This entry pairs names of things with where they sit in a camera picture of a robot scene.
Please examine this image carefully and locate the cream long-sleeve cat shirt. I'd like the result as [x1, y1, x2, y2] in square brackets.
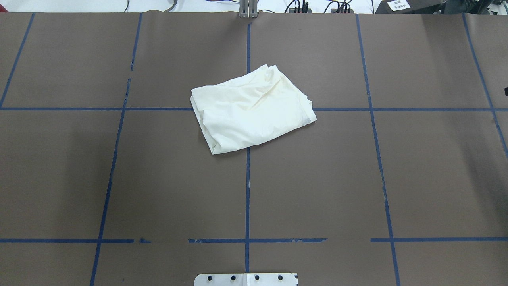
[190, 64, 316, 155]

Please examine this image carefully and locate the black box with label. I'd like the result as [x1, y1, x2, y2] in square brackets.
[374, 0, 446, 14]

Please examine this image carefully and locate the aluminium frame post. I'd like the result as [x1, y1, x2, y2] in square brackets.
[238, 0, 259, 18]

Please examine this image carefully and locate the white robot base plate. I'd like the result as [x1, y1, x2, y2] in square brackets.
[194, 273, 299, 286]

